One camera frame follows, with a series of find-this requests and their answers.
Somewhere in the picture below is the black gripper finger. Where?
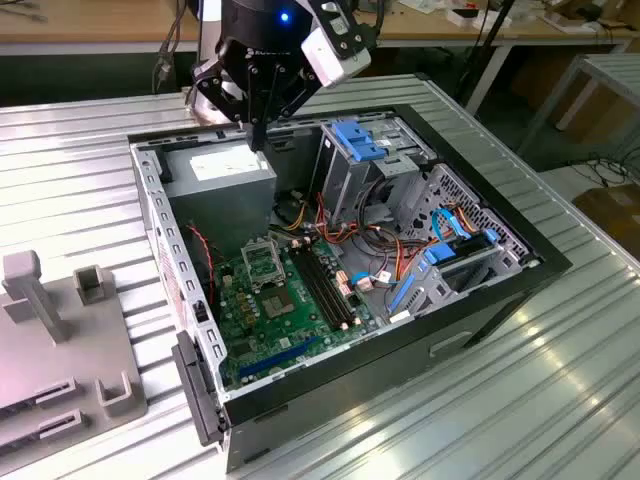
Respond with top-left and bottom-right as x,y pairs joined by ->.
258,62 -> 321,151
192,52 -> 259,151

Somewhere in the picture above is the metal socket cover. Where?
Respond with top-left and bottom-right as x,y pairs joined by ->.
241,238 -> 286,292

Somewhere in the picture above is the CPU socket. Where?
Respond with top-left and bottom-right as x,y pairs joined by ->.
258,284 -> 297,321

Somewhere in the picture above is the blue drive bay latch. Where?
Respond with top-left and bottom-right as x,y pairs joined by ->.
332,119 -> 390,164

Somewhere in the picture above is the grey power supply unit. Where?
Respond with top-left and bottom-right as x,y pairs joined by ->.
162,139 -> 278,261

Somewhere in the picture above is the long wooden desk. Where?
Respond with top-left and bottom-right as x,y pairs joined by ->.
0,0 -> 640,56

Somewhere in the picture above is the black case fan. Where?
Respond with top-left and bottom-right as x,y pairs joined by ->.
185,219 -> 224,309

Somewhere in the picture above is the black RAM slot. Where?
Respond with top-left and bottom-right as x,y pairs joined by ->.
304,244 -> 353,326
297,246 -> 346,328
310,243 -> 360,324
291,247 -> 340,330

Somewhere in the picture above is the white box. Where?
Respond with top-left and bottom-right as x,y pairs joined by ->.
446,7 -> 512,30

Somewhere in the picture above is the black tripod pole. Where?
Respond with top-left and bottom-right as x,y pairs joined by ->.
452,0 -> 519,109

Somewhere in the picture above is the blue disk carrier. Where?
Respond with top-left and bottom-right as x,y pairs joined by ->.
423,243 -> 459,266

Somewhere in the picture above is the blue disk bay lever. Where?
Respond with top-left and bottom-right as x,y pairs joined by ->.
388,272 -> 417,315

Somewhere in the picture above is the black disk drive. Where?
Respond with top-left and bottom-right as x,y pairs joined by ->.
439,232 -> 494,261

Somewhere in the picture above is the green motherboard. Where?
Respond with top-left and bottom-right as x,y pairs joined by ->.
212,238 -> 384,392

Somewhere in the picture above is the grey disk bay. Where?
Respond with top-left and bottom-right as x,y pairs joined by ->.
387,229 -> 531,321

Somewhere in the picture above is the long blue expansion slot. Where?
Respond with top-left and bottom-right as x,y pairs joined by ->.
237,335 -> 321,381

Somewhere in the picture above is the black open PC case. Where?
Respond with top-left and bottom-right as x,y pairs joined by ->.
127,102 -> 575,475

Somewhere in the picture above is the grey parts rack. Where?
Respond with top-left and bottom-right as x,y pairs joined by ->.
0,248 -> 150,454

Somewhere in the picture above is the brown cardboard box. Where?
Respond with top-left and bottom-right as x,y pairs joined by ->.
572,183 -> 640,251

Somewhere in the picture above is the wrist camera with black bracket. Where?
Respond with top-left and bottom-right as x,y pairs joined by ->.
299,0 -> 376,90

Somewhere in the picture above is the black camera cable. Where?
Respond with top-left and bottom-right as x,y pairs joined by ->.
164,0 -> 185,56
152,0 -> 174,95

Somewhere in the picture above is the power wire bundle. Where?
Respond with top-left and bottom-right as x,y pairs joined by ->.
269,187 -> 436,281

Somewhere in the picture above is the red black twisted wire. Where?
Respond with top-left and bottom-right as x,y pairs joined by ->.
184,223 -> 217,307

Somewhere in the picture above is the thin blue wire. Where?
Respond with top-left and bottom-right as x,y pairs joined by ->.
351,271 -> 387,294

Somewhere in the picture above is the blue SATA wire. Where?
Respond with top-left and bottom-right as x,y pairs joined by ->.
430,207 -> 474,246

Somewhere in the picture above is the grey metal frame table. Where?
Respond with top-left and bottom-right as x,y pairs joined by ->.
517,52 -> 640,161

